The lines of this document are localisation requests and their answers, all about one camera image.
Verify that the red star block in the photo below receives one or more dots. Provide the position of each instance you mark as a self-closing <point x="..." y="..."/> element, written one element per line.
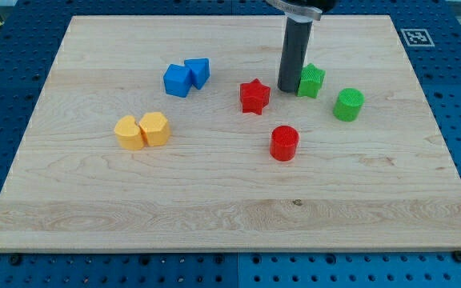
<point x="254" y="96"/>

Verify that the blue triangle block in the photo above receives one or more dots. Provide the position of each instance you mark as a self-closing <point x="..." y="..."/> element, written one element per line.
<point x="199" y="71"/>

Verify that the green star block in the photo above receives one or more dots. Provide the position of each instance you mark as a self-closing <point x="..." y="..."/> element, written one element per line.
<point x="311" y="81"/>

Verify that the red cylinder block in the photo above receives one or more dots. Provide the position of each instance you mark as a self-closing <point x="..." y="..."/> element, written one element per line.
<point x="284" y="142"/>

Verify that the yellow hexagon block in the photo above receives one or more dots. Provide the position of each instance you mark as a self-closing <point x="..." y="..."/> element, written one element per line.
<point x="155" y="128"/>

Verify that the wooden board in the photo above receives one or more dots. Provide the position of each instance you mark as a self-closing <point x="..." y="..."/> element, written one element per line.
<point x="384" y="182"/>

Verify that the blue cube block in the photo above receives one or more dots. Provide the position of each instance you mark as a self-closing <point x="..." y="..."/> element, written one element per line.
<point x="177" y="80"/>

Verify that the yellow heart block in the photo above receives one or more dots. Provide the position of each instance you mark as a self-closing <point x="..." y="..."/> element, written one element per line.
<point x="128" y="133"/>

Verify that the green cylinder block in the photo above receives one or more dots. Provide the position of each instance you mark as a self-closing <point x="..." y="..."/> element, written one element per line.
<point x="348" y="104"/>

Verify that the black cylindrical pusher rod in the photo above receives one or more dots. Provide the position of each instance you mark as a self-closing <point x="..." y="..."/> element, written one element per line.
<point x="295" y="41"/>

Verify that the white fiducial marker tag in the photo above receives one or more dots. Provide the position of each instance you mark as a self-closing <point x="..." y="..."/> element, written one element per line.
<point x="417" y="37"/>

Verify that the metal clamp robot mount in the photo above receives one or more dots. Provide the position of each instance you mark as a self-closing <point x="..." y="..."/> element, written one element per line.
<point x="303" y="10"/>

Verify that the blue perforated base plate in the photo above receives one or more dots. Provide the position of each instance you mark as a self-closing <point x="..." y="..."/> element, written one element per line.
<point x="29" y="41"/>

